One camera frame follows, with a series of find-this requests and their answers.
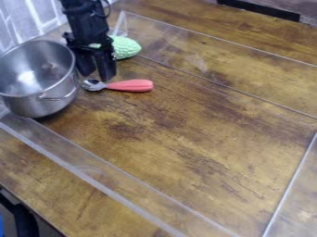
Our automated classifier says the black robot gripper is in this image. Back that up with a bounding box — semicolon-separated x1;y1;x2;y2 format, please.
62;31;117;82

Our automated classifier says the pink handled metal spoon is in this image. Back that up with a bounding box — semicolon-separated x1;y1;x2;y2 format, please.
82;79;154;93

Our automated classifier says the stainless steel pot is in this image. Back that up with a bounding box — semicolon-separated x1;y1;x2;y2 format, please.
0;40;80;118

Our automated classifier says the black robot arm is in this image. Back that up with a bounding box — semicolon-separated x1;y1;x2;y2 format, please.
59;0;117;82

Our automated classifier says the green bitter melon toy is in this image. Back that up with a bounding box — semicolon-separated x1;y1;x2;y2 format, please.
88;35;142;60

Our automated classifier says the clear acrylic barrier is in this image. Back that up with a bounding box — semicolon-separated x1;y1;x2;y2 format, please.
0;12;317;237

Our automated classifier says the black bar at back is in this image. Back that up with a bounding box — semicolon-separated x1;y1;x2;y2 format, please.
217;0;302;22

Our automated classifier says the black table leg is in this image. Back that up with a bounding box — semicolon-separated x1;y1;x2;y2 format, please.
0;193;41;237

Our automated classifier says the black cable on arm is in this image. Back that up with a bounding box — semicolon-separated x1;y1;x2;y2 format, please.
92;0;113;19

